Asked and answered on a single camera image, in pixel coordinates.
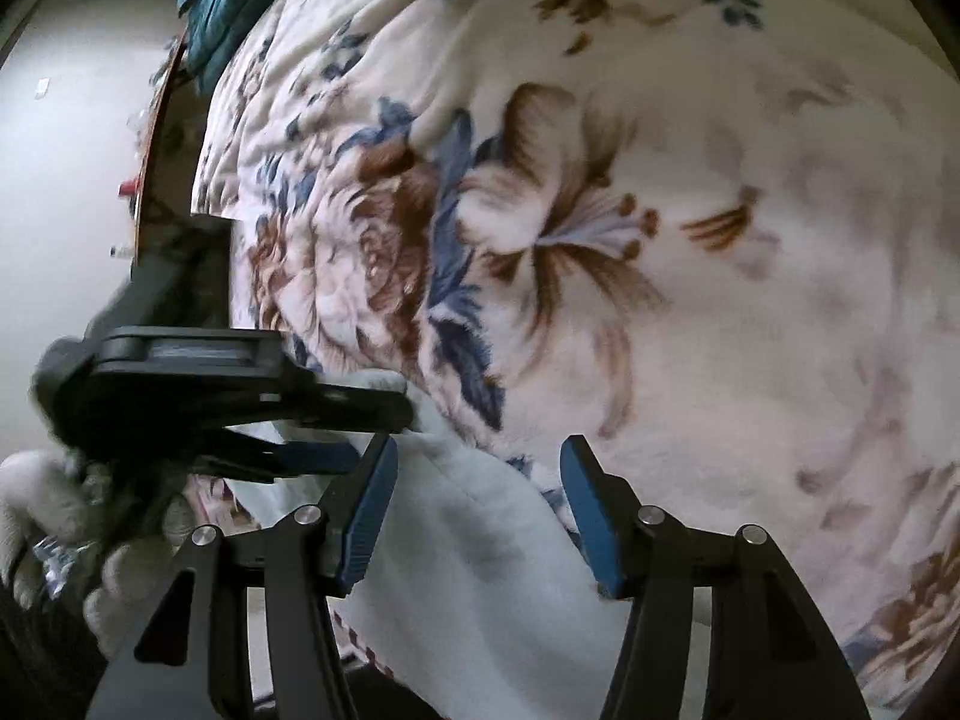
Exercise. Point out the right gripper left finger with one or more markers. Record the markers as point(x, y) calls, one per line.
point(187, 654)

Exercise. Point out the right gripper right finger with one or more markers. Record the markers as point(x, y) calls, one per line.
point(771, 653)

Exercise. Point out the pale mint green pants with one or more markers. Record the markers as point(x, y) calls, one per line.
point(476, 599)

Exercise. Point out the white gloved left hand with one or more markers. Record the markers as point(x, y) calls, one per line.
point(40, 498)

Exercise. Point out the floral plush blanket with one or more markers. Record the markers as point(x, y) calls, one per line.
point(716, 238)

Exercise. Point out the wooden bed frame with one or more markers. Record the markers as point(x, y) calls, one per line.
point(170, 139)

